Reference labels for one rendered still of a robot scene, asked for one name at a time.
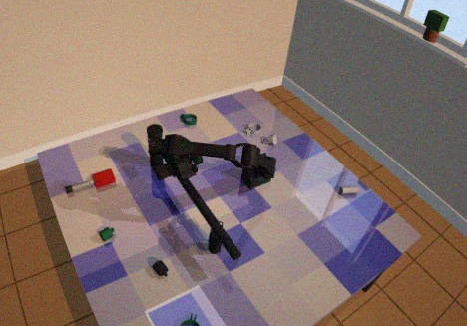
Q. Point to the red rectangular block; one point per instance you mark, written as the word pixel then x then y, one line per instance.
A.
pixel 99 179

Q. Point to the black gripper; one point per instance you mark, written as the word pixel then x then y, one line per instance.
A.
pixel 162 171

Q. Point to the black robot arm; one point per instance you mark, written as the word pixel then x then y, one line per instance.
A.
pixel 175 147

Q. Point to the tan cylinder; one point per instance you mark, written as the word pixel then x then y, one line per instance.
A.
pixel 349 190

